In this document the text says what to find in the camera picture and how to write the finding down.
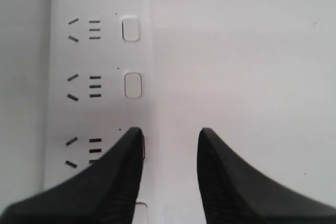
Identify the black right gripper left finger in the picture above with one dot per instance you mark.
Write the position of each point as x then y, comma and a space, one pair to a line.
105, 192

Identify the white five-outlet power strip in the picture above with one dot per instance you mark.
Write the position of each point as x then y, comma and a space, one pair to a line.
100, 81

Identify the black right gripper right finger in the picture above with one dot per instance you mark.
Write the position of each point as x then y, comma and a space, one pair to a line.
233, 191

